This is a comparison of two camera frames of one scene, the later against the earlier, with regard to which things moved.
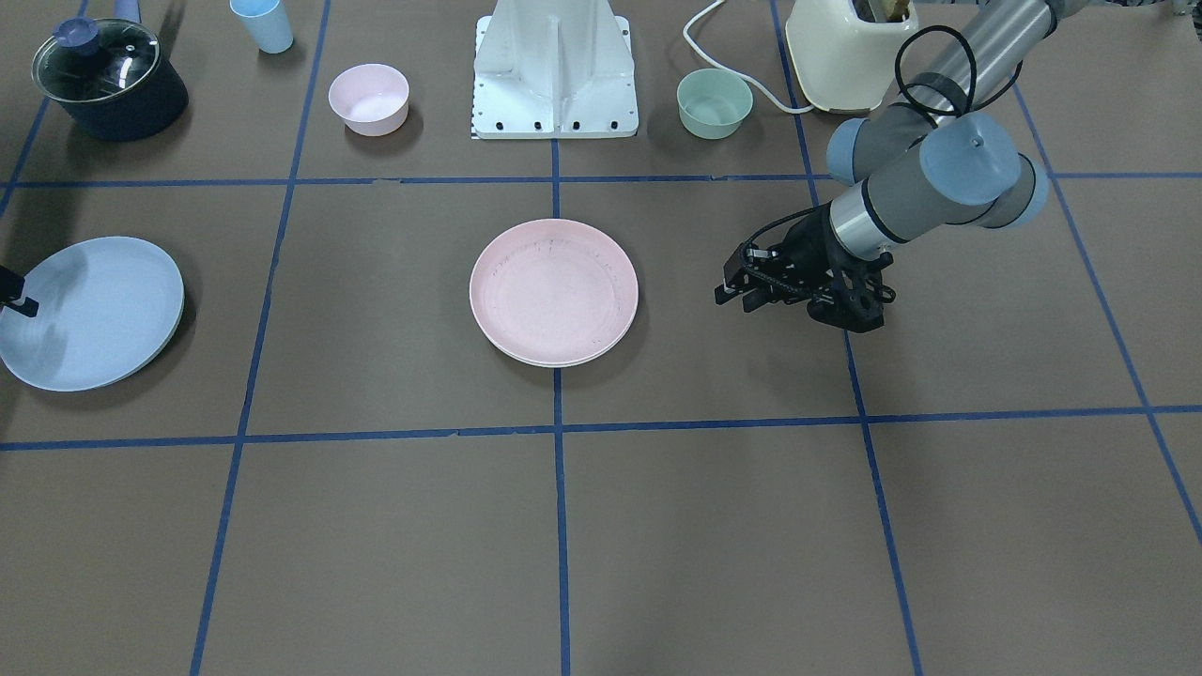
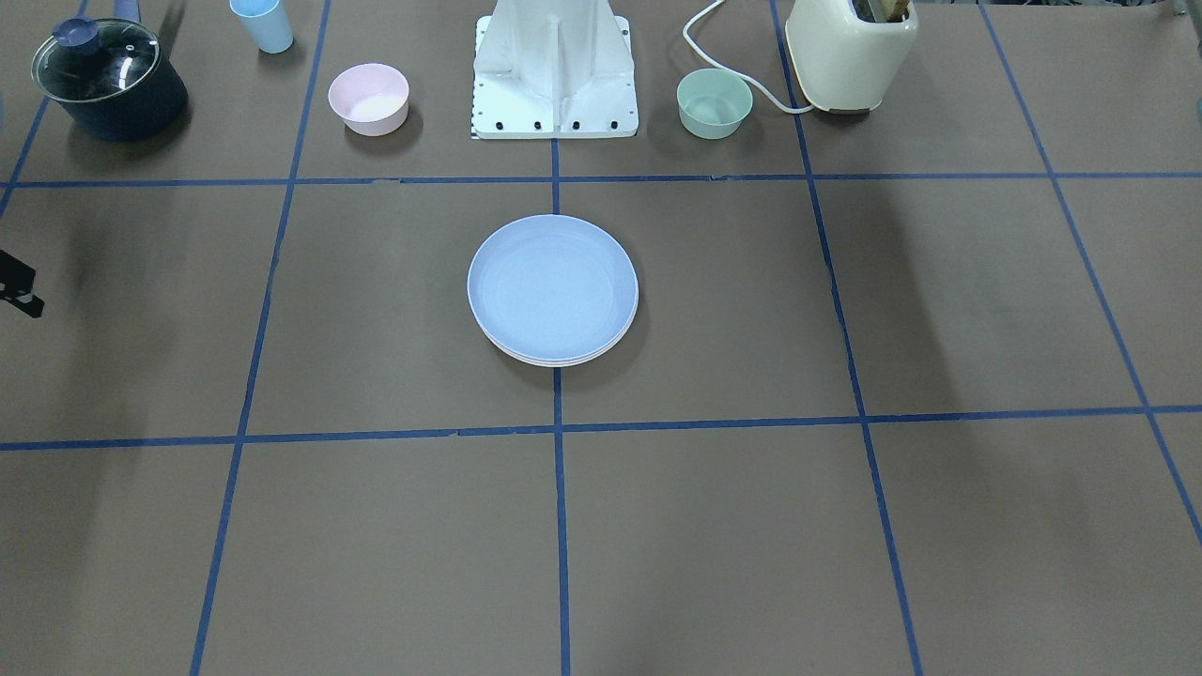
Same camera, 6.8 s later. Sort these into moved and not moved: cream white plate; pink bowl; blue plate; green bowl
Moved: blue plate
Not moved: cream white plate; pink bowl; green bowl
